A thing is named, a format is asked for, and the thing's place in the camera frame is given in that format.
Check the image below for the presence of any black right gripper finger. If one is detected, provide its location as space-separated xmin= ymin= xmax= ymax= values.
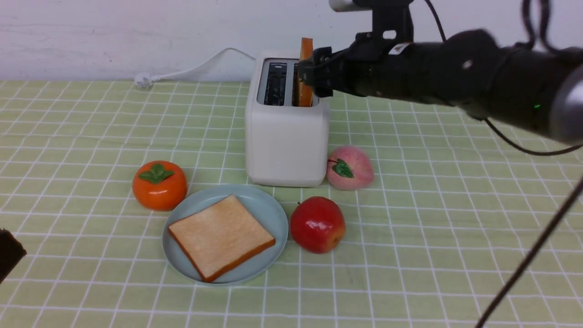
xmin=308 ymin=46 xmax=335 ymax=98

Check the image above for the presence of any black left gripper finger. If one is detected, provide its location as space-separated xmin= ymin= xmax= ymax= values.
xmin=0 ymin=229 xmax=27 ymax=284

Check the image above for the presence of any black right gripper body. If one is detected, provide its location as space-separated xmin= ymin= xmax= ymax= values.
xmin=327 ymin=37 xmax=415 ymax=99

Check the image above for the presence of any toast slice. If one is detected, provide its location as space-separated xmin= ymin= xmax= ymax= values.
xmin=167 ymin=195 xmax=276 ymax=283
xmin=293 ymin=37 xmax=314 ymax=107

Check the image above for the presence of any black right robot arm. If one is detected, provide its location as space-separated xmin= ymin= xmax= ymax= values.
xmin=298 ymin=30 xmax=583 ymax=146

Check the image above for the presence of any white toaster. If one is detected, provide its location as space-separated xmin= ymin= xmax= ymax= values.
xmin=244 ymin=50 xmax=330 ymax=188

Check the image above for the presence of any pink peach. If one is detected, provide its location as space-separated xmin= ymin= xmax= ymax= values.
xmin=326 ymin=145 xmax=374 ymax=190

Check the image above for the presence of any light blue plate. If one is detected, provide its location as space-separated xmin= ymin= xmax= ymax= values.
xmin=162 ymin=184 xmax=289 ymax=287

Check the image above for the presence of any red apple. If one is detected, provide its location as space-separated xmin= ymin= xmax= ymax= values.
xmin=289 ymin=196 xmax=346 ymax=254

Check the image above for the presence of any orange persimmon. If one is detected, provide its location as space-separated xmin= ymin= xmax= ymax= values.
xmin=132 ymin=160 xmax=188 ymax=212

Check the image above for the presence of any green checkered tablecloth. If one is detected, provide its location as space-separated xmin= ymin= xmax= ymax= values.
xmin=0 ymin=81 xmax=582 ymax=328

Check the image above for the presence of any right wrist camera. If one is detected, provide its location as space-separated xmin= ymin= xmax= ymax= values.
xmin=329 ymin=0 xmax=415 ymax=46

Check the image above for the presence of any white toaster power cord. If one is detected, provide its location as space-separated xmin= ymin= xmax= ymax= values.
xmin=134 ymin=47 xmax=256 ymax=90

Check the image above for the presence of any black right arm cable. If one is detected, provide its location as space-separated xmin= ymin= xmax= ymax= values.
xmin=424 ymin=0 xmax=583 ymax=328

